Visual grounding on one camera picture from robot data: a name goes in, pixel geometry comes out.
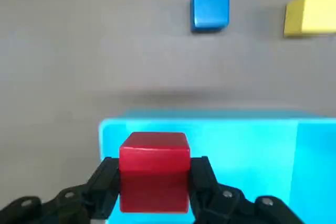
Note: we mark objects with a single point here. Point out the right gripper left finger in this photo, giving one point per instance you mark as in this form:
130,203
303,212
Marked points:
102,192

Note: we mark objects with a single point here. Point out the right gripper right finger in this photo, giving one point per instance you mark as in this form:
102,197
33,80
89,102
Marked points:
204,190

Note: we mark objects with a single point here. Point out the red cube block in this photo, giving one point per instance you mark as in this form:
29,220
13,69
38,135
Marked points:
153,171

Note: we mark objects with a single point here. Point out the blue cube block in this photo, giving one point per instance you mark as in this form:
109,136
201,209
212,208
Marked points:
210,7

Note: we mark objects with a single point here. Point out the yellow cube block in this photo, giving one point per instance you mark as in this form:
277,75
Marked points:
312,14

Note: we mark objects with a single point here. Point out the cyan plastic box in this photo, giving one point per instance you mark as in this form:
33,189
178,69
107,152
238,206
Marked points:
249,155

